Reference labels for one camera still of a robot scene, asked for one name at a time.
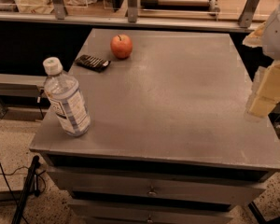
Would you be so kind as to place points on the clear plastic water bottle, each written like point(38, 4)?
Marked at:
point(66, 99)

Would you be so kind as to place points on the black chocolate bar packet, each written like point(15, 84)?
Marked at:
point(92, 63)

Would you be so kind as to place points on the grey metal shelf rail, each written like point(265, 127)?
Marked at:
point(145, 23)

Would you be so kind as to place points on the lower drawer handle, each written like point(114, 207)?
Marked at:
point(150, 220)

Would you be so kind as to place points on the black tripod leg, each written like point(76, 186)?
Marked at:
point(35, 164)

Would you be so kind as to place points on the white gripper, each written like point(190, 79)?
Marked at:
point(277, 32)

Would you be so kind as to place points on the grey drawer cabinet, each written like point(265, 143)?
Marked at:
point(171, 116)

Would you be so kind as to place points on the red apple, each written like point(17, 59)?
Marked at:
point(121, 46)

